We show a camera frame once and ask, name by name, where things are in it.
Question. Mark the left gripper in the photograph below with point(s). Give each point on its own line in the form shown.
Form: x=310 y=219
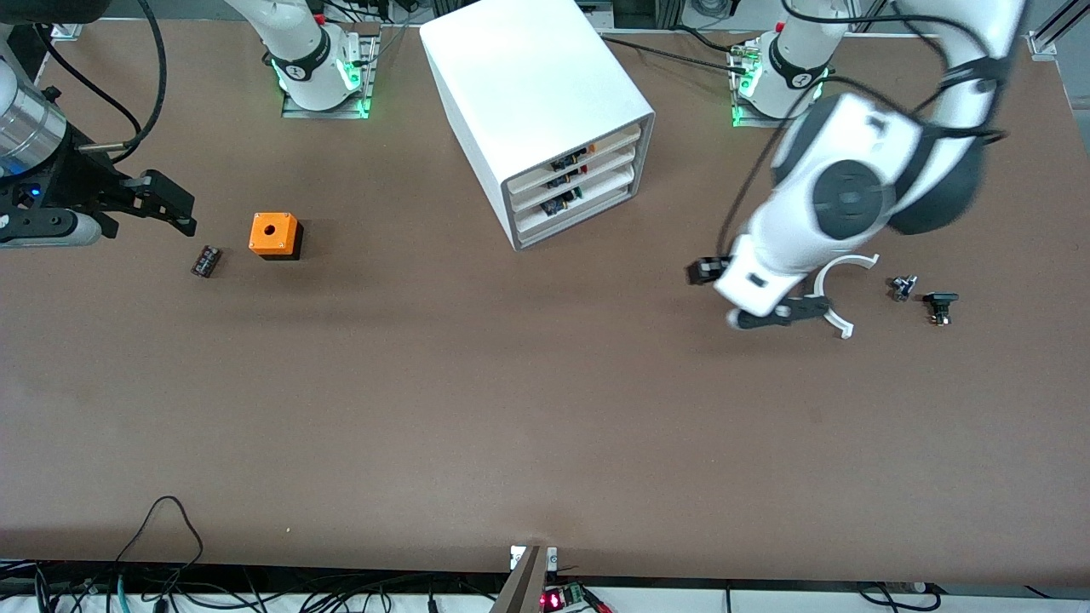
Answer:
x=703 y=272

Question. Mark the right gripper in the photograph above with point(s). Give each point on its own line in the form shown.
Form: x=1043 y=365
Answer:
x=75 y=179

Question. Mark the green push button switch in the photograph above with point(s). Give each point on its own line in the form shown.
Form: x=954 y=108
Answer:
x=558 y=204

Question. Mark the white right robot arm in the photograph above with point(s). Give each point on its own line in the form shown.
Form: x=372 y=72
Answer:
x=302 y=51

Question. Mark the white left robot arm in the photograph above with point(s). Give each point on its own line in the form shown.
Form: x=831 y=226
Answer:
x=851 y=196

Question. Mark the small black terminal block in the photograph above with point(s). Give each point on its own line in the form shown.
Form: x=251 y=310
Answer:
x=206 y=261

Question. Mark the white curved plastic arc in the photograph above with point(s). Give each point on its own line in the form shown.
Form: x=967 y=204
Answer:
x=856 y=260

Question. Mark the small grey metal component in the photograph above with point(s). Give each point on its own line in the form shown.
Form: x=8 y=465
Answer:
x=903 y=288

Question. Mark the circuit board with red light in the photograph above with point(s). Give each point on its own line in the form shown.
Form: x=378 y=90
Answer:
x=558 y=598

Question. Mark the grey metal beam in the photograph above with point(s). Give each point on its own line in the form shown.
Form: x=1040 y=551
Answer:
x=521 y=592

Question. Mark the orange button enclosure box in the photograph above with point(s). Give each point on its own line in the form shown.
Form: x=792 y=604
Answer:
x=272 y=234

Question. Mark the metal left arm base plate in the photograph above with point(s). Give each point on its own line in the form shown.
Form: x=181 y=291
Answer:
x=745 y=121

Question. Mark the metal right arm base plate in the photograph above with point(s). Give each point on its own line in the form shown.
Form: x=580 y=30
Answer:
x=298 y=111

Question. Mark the small black switch component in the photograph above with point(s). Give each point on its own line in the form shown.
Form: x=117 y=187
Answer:
x=940 y=300

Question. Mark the white metal bracket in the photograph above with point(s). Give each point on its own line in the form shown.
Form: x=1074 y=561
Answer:
x=552 y=558

